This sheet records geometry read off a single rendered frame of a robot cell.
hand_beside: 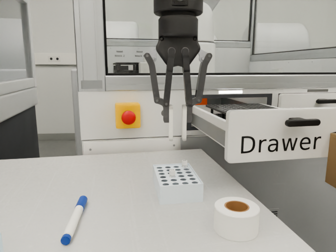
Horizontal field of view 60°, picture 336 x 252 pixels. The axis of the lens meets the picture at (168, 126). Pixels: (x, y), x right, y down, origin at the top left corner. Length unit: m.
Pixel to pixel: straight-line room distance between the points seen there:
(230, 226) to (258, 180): 0.63
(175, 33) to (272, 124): 0.28
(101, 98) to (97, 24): 0.21
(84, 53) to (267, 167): 0.71
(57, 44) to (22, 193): 3.70
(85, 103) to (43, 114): 3.53
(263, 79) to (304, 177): 0.40
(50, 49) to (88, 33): 3.44
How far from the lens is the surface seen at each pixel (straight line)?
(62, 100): 4.31
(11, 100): 1.43
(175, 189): 0.56
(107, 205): 0.58
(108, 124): 0.90
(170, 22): 0.55
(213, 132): 0.73
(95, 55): 0.88
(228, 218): 0.46
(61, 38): 4.29
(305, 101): 1.08
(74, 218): 0.52
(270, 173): 1.09
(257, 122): 0.63
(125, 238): 0.48
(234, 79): 0.96
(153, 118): 0.90
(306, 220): 1.26
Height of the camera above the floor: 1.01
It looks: 11 degrees down
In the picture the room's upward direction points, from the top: straight up
